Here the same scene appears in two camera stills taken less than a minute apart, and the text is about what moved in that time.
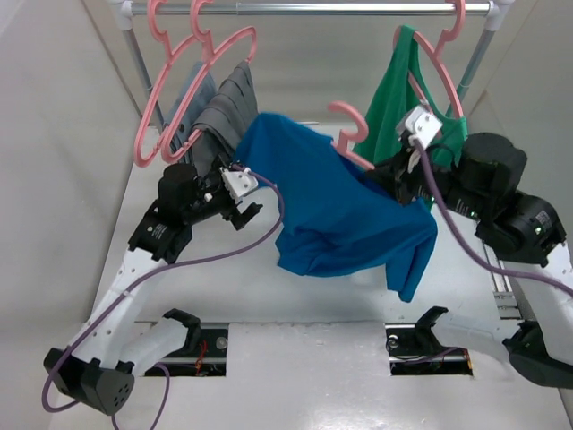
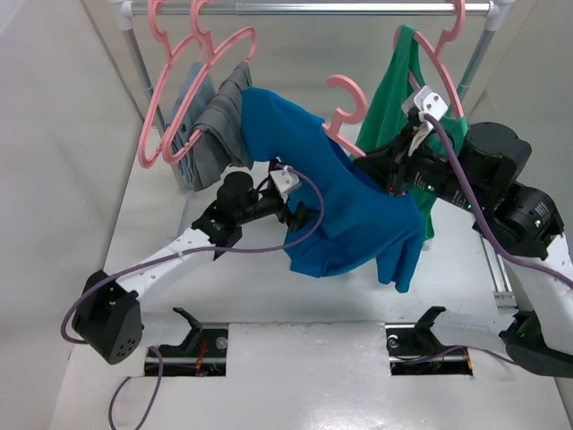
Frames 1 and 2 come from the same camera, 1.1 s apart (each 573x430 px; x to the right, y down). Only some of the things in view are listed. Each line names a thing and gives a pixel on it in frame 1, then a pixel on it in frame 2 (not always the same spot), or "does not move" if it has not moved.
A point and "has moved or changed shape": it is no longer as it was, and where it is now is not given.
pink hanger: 351,136 → 345,116
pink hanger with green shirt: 437,52 does not move
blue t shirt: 337,219 has moved or changed shape
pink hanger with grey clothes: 209,53 does not move
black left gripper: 236,217 → 292,219
